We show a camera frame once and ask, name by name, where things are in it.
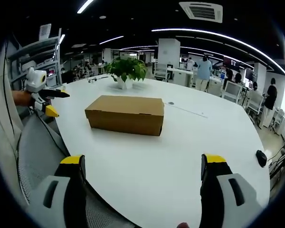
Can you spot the green potted plant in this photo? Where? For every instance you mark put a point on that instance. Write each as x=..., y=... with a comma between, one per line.
x=127, y=68

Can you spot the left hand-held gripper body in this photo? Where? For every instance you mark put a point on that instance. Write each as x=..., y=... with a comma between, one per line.
x=35, y=80

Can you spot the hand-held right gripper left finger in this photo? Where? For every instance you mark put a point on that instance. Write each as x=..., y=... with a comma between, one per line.
x=61, y=190

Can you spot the brown cardboard shoe box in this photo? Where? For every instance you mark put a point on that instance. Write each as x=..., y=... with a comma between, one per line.
x=126, y=114

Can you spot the small items on table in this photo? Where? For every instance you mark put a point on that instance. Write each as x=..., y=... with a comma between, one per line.
x=93, y=80

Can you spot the ceiling air conditioner vent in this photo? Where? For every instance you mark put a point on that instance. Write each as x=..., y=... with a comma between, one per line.
x=201, y=11

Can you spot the grey metal shelving rack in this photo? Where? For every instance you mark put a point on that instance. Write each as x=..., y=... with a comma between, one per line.
x=35, y=60

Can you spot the white plant pot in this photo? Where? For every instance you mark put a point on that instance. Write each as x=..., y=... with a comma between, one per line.
x=125, y=83

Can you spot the person's right hand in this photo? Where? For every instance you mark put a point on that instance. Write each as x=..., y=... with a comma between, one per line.
x=183, y=225

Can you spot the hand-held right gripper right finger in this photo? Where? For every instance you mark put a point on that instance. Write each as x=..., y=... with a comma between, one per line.
x=224, y=192

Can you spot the black computer mouse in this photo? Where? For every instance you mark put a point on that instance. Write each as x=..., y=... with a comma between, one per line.
x=261, y=158

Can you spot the white office chair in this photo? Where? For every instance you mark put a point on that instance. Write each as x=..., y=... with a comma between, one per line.
x=232, y=91
x=160, y=71
x=254, y=103

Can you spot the grey mesh office chair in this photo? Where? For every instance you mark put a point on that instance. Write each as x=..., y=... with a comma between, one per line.
x=45, y=152

